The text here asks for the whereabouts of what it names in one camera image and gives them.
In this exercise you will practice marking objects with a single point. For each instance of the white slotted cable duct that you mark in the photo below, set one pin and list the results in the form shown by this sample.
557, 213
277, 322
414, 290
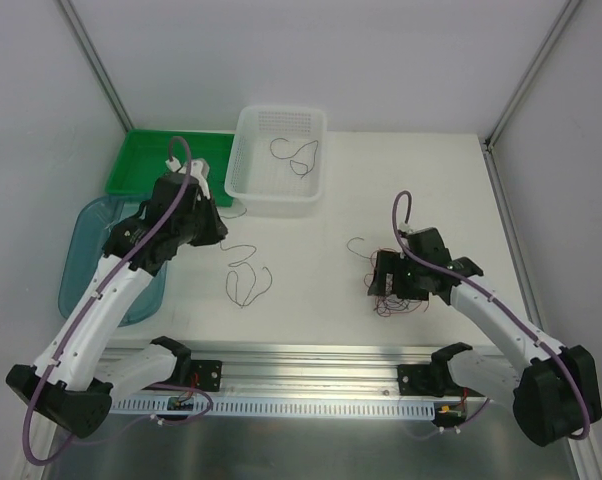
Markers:
172, 405

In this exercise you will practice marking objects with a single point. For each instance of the green plastic tray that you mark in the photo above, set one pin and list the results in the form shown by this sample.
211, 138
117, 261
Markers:
143, 154

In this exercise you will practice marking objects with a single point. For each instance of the aluminium rail frame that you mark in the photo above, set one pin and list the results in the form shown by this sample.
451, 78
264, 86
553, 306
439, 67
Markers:
281, 302

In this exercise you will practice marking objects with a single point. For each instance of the translucent blue plastic tray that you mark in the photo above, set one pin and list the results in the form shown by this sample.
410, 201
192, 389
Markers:
92, 228

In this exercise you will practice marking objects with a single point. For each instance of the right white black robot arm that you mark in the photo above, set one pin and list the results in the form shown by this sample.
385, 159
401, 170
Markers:
551, 389

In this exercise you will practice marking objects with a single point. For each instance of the white perforated plastic basket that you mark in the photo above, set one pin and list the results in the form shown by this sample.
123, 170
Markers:
276, 166

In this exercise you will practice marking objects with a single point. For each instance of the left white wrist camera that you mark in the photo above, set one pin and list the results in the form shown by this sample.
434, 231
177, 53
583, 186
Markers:
199, 170

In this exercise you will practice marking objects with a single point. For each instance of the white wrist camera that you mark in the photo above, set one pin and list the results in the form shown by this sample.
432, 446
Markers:
199, 170
406, 229

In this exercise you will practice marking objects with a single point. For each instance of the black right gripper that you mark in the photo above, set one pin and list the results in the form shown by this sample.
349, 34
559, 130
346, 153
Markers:
388, 273

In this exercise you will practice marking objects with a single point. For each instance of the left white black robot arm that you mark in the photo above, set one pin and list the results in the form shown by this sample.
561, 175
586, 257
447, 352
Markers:
64, 384

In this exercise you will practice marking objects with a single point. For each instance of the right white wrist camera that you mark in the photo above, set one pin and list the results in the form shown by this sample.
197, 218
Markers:
406, 229

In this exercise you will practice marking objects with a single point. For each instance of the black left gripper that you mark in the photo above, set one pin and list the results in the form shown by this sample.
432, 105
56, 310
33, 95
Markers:
209, 220

